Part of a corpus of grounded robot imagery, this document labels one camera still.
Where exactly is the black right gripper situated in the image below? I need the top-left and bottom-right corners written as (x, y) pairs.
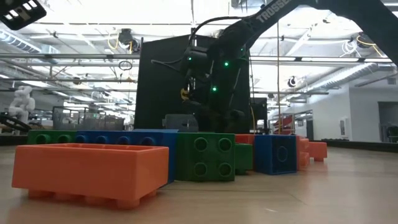
top-left (186, 62), bottom-right (249, 133)

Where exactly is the blue 2x4 toy brick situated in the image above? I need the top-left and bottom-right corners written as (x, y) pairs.
top-left (75, 129), bottom-right (178, 184)

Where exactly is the orange 2x4 toy brick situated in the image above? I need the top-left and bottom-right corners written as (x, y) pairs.
top-left (11, 142), bottom-right (170, 210)
top-left (307, 141), bottom-right (328, 162)

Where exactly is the green rounded toy brick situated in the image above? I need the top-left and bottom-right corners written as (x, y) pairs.
top-left (27, 129), bottom-right (77, 145)
top-left (175, 132), bottom-right (236, 182)

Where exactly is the orange 2x2 toy brick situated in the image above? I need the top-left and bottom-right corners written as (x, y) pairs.
top-left (234, 133), bottom-right (256, 146)

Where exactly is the black cabinet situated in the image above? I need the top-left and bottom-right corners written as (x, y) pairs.
top-left (250, 98), bottom-right (269, 131)

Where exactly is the green 2x4 toy brick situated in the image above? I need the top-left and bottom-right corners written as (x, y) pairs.
top-left (234, 142), bottom-right (254, 175)

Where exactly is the blue 2x2 toy brick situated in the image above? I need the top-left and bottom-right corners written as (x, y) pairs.
top-left (254, 134), bottom-right (298, 175)

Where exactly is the red rack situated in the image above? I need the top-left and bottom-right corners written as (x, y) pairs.
top-left (273, 114), bottom-right (295, 134)

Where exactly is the orange long toy brick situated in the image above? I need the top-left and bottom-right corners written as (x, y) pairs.
top-left (295, 135), bottom-right (311, 171)

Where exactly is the white humanoid robot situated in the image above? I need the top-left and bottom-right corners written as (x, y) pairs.
top-left (8, 86), bottom-right (36, 125)

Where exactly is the black curved machine part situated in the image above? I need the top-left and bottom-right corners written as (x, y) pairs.
top-left (0, 111), bottom-right (32, 133)

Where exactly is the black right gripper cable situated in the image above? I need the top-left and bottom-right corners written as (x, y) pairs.
top-left (188, 15), bottom-right (249, 50)

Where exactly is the white wall box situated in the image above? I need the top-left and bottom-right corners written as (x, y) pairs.
top-left (339, 117), bottom-right (349, 138)

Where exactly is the silver ceiling duct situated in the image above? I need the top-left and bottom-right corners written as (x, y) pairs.
top-left (0, 29), bottom-right (43, 54)
top-left (297, 62), bottom-right (398, 94)

